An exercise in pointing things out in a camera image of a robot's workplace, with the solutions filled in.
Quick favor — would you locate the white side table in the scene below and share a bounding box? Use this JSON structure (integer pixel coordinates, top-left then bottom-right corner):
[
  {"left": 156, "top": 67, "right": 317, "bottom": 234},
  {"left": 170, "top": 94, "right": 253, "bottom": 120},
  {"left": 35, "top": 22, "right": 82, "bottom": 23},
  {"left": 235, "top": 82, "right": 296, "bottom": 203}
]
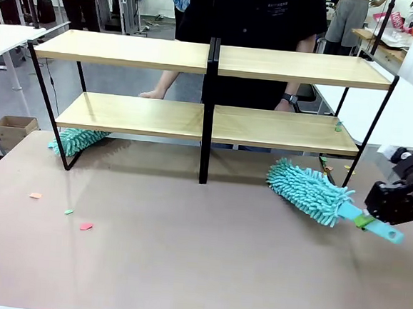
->
[{"left": 0, "top": 22, "right": 49, "bottom": 96}]

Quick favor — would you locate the person's left forearm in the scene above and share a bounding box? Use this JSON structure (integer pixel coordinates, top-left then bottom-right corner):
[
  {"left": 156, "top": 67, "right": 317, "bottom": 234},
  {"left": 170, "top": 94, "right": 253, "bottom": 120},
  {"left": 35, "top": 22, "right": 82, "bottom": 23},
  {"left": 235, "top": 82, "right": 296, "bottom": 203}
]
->
[{"left": 284, "top": 32, "right": 317, "bottom": 98}]

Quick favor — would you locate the black chair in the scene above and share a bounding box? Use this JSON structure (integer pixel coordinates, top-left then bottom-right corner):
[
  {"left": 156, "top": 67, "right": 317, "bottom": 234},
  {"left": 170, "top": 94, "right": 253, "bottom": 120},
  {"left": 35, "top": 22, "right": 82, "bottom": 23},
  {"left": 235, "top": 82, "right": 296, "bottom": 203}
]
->
[{"left": 294, "top": 82, "right": 328, "bottom": 116}]

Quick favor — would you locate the person in grey shorts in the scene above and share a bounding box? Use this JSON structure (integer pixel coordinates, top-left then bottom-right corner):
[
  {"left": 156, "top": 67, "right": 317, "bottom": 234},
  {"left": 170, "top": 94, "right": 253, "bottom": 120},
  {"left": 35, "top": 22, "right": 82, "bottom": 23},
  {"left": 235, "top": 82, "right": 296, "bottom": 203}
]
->
[{"left": 322, "top": 0, "right": 370, "bottom": 59}]

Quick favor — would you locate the red pink sign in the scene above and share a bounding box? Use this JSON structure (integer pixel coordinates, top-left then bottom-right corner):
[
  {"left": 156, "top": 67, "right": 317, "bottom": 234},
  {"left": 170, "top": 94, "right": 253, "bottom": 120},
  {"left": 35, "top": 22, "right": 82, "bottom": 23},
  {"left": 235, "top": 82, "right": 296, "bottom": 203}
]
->
[{"left": 389, "top": 9, "right": 407, "bottom": 32}]

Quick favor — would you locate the wooden two-tier shelf black frame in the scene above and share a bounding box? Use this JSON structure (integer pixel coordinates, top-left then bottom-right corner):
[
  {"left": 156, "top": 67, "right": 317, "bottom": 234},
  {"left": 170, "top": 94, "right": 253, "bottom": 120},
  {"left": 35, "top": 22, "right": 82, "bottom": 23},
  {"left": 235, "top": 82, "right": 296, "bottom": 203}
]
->
[
  {"left": 17, "top": 22, "right": 217, "bottom": 184},
  {"left": 203, "top": 37, "right": 403, "bottom": 201}
]

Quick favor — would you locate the person's right forearm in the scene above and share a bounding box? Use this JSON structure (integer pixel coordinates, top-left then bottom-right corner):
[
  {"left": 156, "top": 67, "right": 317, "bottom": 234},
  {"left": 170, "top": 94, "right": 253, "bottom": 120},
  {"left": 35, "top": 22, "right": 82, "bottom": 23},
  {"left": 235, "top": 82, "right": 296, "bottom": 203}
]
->
[{"left": 156, "top": 69, "right": 182, "bottom": 98}]

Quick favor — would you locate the black wrist watch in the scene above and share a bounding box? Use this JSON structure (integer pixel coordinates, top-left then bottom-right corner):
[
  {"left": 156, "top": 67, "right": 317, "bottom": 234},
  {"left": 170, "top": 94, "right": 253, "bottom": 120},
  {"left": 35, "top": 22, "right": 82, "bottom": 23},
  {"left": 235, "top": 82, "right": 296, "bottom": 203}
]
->
[{"left": 280, "top": 92, "right": 300, "bottom": 106}]

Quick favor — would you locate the large white table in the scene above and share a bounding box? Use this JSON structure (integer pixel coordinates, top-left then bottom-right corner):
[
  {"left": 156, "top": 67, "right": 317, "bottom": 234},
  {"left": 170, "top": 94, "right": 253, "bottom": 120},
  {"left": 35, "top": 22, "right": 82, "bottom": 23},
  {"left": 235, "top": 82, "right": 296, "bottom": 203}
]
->
[{"left": 306, "top": 68, "right": 413, "bottom": 189}]

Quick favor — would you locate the cardboard box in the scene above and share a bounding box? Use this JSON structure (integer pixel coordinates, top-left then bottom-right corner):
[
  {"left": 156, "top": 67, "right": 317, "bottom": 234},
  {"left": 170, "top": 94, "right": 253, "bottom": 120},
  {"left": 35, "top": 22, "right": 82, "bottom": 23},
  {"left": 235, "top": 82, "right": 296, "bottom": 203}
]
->
[{"left": 0, "top": 114, "right": 41, "bottom": 153}]

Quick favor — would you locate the person's right hand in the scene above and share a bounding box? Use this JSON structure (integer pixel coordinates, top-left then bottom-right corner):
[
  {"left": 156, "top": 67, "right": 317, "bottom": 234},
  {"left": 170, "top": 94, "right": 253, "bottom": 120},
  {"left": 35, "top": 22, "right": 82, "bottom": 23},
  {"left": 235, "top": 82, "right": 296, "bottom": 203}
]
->
[{"left": 138, "top": 88, "right": 167, "bottom": 101}]

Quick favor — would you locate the black slanted pole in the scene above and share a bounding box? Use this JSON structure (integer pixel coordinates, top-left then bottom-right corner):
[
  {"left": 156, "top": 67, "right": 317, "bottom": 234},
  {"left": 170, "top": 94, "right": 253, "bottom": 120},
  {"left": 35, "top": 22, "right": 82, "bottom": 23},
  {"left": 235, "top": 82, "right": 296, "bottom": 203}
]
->
[{"left": 368, "top": 0, "right": 397, "bottom": 65}]

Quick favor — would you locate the wooden workbench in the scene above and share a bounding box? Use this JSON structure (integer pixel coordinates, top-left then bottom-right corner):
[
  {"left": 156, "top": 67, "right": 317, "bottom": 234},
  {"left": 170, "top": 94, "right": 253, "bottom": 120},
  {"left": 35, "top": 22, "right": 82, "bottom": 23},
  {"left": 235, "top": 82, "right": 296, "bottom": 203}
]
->
[{"left": 348, "top": 26, "right": 413, "bottom": 75}]

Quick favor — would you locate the person in black shirt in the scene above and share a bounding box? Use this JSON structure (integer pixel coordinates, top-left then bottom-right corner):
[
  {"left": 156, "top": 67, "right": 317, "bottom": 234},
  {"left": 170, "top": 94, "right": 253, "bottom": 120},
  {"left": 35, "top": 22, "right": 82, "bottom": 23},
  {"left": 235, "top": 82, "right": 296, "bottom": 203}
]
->
[{"left": 170, "top": 0, "right": 330, "bottom": 114}]

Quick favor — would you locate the black hanging cable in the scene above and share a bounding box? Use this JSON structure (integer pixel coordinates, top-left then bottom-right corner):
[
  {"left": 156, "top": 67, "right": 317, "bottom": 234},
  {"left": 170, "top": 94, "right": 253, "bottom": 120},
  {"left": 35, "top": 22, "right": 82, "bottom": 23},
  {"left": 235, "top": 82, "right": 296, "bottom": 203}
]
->
[{"left": 41, "top": 58, "right": 63, "bottom": 117}]

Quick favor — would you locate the teal chenille duster with handle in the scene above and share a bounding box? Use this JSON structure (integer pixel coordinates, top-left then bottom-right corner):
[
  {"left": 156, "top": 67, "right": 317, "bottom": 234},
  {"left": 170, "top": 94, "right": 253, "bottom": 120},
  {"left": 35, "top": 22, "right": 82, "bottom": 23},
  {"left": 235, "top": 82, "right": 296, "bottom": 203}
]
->
[{"left": 261, "top": 156, "right": 411, "bottom": 247}]

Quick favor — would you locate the black backpack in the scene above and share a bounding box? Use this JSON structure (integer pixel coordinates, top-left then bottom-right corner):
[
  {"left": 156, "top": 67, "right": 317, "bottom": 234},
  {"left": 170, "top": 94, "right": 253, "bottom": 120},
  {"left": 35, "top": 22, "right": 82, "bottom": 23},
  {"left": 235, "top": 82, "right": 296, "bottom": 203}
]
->
[{"left": 34, "top": 0, "right": 58, "bottom": 26}]

